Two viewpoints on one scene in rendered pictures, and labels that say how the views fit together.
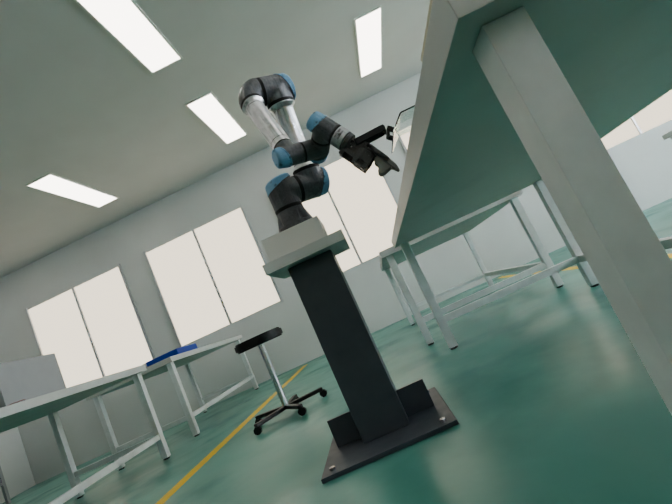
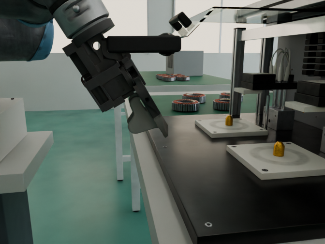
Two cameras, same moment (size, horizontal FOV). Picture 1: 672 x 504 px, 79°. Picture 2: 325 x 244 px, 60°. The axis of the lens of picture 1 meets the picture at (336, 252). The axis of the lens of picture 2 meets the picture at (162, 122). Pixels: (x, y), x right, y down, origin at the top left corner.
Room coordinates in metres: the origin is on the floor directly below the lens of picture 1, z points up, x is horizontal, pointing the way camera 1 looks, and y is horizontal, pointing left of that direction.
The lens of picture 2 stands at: (0.90, -0.20, 0.97)
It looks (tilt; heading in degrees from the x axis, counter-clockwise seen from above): 13 degrees down; 347
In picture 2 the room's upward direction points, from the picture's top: straight up
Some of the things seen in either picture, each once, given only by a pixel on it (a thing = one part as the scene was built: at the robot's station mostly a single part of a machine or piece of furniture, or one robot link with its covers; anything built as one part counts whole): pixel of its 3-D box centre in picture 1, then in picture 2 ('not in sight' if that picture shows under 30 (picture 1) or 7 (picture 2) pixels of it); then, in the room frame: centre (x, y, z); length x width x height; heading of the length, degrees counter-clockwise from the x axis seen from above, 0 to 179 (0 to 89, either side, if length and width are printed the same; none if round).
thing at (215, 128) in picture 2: not in sight; (228, 127); (1.59, -0.55, 0.78); 0.15 x 0.15 x 0.01; 86
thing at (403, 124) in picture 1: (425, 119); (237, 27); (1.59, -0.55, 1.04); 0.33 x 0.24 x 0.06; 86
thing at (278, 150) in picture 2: not in sight; (278, 148); (1.35, -0.53, 0.80); 0.02 x 0.02 x 0.03
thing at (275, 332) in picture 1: (274, 374); not in sight; (2.82, 0.73, 0.28); 0.54 x 0.49 x 0.56; 86
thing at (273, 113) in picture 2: not in sight; (277, 117); (1.58, -0.69, 0.80); 0.07 x 0.05 x 0.06; 176
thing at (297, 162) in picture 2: not in sight; (277, 158); (1.35, -0.53, 0.78); 0.15 x 0.15 x 0.01; 86
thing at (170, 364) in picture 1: (190, 390); not in sight; (4.69, 2.17, 0.38); 1.90 x 0.90 x 0.75; 176
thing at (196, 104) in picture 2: not in sight; (185, 105); (1.98, -0.55, 0.77); 0.11 x 0.11 x 0.04
